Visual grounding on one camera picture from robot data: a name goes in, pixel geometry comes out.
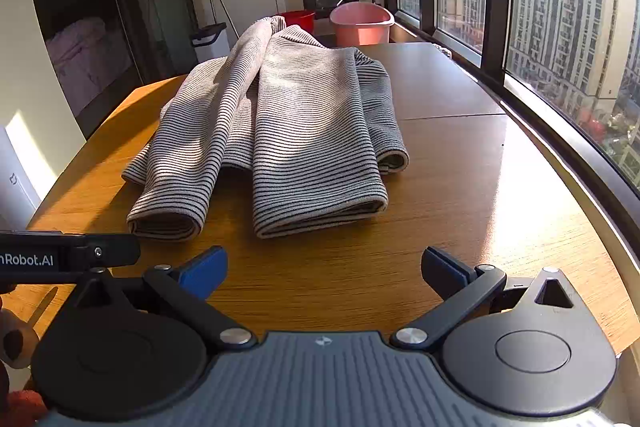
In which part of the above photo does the bed with pink sheet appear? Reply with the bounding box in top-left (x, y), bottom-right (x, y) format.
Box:
top-left (46, 16), bottom-right (132, 116)

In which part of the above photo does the red plastic bucket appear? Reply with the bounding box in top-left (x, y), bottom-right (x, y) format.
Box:
top-left (279, 10), bottom-right (316, 34)

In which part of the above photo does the gloved left hand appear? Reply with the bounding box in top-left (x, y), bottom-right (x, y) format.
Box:
top-left (1, 307), bottom-right (47, 426)

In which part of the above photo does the striped knit sweater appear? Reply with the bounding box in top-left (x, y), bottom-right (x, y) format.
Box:
top-left (122, 16), bottom-right (409, 241)

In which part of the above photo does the pink plastic basin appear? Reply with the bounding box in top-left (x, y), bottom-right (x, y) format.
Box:
top-left (330, 1), bottom-right (395, 48)

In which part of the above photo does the white trash bin black lid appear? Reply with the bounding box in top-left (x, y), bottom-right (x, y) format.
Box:
top-left (190, 23), bottom-right (230, 63)

